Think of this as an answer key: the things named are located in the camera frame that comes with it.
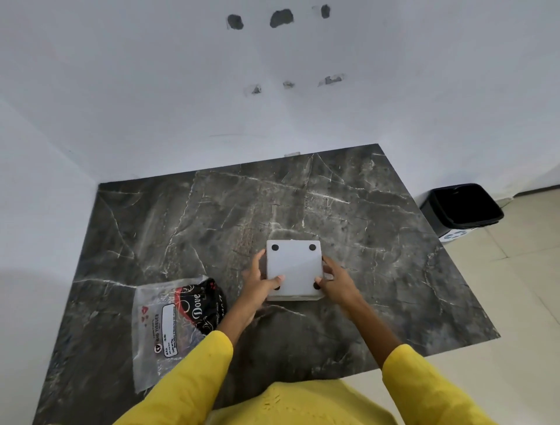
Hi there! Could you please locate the black waste bin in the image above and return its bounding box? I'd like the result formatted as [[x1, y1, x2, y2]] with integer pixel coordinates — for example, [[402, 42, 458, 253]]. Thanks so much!
[[419, 183, 505, 244]]

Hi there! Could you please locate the yellow garment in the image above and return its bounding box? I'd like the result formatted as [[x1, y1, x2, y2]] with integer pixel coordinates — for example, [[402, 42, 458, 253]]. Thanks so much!
[[113, 329, 499, 425]]

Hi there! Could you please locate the person's right forearm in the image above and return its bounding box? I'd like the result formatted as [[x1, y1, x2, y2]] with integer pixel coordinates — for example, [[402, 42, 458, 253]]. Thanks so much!
[[337, 301, 499, 425]]

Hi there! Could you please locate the person's left hand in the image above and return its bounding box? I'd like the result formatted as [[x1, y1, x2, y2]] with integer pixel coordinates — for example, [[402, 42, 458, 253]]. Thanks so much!
[[241, 249, 286, 317]]

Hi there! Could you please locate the clear plastic tissue packet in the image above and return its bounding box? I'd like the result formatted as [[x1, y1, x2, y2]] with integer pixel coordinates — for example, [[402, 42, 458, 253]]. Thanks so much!
[[132, 276, 228, 394]]

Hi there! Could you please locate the person's left forearm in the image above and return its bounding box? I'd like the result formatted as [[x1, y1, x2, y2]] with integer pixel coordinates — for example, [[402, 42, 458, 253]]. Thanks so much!
[[113, 302, 266, 425]]

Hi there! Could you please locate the person's right hand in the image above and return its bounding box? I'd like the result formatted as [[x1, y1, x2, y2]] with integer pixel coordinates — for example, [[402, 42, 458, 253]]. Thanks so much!
[[314, 255, 365, 317]]

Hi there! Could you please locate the white square tissue box holder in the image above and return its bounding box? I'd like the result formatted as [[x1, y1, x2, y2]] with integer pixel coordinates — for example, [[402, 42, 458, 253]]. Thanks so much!
[[265, 239, 325, 303]]

